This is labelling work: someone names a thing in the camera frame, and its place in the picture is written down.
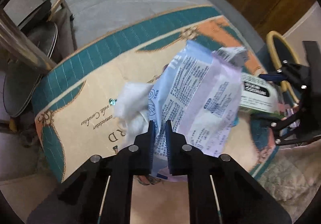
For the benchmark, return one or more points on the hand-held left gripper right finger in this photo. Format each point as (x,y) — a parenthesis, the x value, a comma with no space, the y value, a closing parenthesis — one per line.
(168,140)

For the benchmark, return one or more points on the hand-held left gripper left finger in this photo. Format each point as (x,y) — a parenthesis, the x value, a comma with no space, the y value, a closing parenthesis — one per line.
(151,140)

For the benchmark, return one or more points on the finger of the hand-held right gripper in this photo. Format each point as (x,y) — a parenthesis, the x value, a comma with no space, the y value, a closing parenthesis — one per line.
(286,120)
(272,77)

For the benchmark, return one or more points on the white green carton box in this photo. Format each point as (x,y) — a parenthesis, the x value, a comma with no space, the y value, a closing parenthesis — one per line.
(255,100)

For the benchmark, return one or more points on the teal trash bin yellow rim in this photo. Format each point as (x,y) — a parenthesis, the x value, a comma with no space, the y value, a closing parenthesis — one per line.
(272,38)

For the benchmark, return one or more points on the light purple printed wrapper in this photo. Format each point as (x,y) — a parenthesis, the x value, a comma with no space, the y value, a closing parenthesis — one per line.
(200,88)

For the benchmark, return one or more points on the white crumpled tissue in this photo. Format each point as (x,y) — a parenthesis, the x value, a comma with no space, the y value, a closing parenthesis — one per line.
(130,103)

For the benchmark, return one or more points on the small green sweet wrapper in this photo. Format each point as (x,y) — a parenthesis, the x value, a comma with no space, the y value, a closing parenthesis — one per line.
(112,101)

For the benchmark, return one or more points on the beige fluffy rug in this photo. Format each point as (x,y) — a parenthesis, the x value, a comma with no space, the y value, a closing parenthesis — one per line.
(288,176)

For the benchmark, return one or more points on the teal orange printed mat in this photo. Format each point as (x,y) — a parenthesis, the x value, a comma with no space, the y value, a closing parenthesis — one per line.
(87,98)

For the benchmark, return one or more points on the round metal pan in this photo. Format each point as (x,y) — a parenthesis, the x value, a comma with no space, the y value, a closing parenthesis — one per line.
(22,83)

